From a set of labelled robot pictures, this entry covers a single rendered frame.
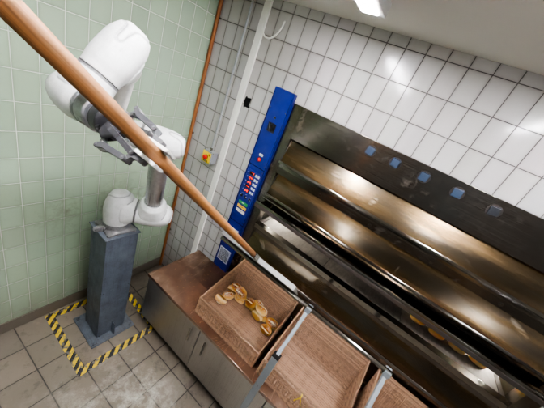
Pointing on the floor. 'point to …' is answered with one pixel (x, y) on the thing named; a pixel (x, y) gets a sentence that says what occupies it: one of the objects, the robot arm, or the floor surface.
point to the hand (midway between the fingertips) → (155, 155)
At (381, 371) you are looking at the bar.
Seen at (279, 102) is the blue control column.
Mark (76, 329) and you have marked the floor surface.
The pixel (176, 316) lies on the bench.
